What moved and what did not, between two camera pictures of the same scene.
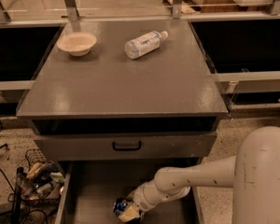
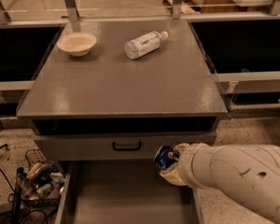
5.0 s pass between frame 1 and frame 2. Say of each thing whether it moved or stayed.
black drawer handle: stayed
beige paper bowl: stayed
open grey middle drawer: stayed
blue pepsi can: moved
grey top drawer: stayed
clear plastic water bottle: stayed
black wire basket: stayed
